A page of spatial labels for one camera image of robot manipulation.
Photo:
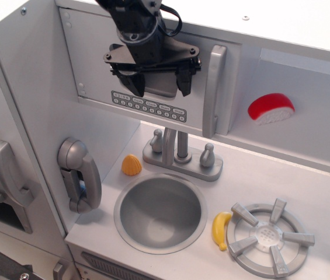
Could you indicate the grey ice dispenser panel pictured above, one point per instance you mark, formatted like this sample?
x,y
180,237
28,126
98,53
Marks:
x,y
14,214

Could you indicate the yellow toy seashell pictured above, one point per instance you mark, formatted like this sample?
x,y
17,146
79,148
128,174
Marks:
x,y
131,165

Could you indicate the white microwave door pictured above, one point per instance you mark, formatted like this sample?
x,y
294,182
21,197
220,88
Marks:
x,y
207,111

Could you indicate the red white toy sushi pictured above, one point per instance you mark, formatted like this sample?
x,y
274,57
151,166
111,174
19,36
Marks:
x,y
271,108

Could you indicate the grey fridge door handle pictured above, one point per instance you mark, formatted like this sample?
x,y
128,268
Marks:
x,y
11,177

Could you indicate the grey toy telephone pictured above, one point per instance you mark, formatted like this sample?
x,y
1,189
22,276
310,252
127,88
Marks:
x,y
81,176

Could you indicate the round metal sink bowl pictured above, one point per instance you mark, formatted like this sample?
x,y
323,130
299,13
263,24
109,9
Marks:
x,y
160,214

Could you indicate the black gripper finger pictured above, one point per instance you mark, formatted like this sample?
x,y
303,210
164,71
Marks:
x,y
184,80
133,81

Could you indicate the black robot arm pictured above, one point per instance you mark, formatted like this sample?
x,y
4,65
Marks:
x,y
142,17

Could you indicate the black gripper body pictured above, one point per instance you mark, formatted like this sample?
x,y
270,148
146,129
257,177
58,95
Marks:
x,y
154,53

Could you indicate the grey toy stove burner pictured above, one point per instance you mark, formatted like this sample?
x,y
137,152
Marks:
x,y
267,240

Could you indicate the grey oven handle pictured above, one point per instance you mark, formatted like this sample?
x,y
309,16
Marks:
x,y
58,271

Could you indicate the yellow toy banana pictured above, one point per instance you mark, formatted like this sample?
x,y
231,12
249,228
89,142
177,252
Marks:
x,y
218,229

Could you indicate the grey toy faucet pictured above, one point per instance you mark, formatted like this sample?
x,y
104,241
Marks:
x,y
169,149

